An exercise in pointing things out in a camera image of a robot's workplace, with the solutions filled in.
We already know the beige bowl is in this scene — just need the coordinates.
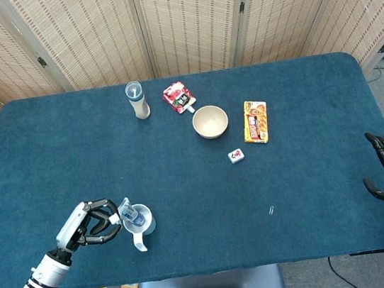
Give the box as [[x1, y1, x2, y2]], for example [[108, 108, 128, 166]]
[[190, 102, 232, 142]]

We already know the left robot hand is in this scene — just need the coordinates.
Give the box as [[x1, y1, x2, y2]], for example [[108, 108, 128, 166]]
[[50, 196, 125, 256]]

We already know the black floor cable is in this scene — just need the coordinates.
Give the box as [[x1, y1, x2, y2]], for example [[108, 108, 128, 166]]
[[327, 253, 363, 288]]

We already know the white handled cup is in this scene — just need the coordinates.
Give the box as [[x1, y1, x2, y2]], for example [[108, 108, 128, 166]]
[[120, 201, 160, 255]]

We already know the beige bottle with blue cap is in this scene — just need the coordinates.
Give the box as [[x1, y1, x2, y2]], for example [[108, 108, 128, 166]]
[[123, 79, 152, 122]]

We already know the blue white toothpaste tube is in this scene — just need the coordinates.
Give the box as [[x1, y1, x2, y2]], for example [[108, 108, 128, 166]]
[[116, 195, 147, 229]]

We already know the woven folding screen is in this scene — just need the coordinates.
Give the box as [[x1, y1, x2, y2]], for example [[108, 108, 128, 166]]
[[0, 0, 384, 147]]

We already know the red snack pouch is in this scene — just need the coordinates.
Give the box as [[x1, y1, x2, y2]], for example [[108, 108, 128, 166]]
[[160, 79, 198, 118]]

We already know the blue tablecloth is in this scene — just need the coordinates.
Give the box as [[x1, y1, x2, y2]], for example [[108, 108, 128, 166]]
[[0, 45, 384, 288]]

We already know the yellow orange food box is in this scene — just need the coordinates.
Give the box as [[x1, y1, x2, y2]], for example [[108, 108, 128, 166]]
[[238, 98, 273, 147]]

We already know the white mahjong tile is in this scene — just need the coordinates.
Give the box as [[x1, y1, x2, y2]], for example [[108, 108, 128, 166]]
[[227, 147, 247, 166]]

